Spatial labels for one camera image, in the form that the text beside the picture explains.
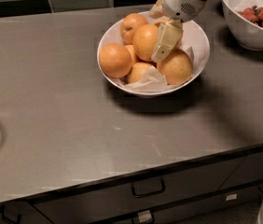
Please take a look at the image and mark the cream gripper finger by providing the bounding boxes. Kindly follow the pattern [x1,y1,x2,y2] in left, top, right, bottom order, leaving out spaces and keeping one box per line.
[148,0,163,19]
[151,20,183,63]

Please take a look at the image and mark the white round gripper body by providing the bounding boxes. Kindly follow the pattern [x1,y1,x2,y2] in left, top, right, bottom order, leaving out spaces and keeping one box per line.
[162,0,206,22]

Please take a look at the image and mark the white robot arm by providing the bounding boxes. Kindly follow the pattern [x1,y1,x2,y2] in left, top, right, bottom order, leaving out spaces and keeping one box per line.
[148,0,263,62]

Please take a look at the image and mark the large white fruit bowl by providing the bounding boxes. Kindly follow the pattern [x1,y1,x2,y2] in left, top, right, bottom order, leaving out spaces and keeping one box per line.
[97,12,210,97]

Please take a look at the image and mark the small middle hidden orange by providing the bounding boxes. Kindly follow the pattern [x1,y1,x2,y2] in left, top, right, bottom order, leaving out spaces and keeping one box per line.
[124,45,140,63]

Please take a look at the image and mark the white paper bowl liner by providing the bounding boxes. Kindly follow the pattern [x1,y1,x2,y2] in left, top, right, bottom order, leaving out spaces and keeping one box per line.
[115,47,194,93]

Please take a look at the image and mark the white bowl with strawberries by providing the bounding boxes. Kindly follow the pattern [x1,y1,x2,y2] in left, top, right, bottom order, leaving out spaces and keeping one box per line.
[222,0,263,51]

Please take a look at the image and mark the red strawberries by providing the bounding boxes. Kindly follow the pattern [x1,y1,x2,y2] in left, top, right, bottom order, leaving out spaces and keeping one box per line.
[240,6,263,28]

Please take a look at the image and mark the right drawer front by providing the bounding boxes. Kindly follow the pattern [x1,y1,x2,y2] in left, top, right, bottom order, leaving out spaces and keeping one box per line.
[220,151,263,189]

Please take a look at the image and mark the lower drawer with label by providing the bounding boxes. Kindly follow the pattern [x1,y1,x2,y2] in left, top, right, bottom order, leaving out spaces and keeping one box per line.
[91,179,263,224]

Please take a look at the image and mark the upper drawer with black handle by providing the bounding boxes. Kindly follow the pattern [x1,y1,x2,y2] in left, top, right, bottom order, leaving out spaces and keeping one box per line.
[36,159,241,224]

